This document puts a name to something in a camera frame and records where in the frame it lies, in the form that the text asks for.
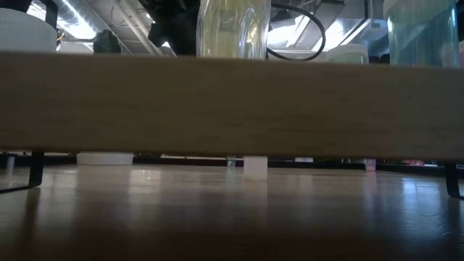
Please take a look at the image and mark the white translucent medicine bottle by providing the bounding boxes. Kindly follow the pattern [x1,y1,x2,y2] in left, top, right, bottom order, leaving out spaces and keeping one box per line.
[0,7,59,54]

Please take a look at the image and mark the clear medicine bottle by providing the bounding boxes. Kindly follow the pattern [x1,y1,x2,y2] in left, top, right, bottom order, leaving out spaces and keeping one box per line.
[243,155,269,181]

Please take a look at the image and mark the rectangular metal ceiling duct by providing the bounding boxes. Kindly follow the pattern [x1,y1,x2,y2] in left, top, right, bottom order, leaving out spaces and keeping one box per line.
[270,0,385,55]

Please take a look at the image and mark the wooden shelf with black legs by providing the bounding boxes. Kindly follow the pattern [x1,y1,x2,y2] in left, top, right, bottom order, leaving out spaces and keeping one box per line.
[0,52,464,199]

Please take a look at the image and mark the white hexagonal planter pot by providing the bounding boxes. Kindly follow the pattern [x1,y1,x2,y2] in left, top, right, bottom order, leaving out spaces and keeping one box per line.
[75,152,135,167]

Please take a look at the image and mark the green cactus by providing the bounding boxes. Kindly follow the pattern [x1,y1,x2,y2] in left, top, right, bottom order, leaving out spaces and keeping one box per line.
[93,28,123,55]

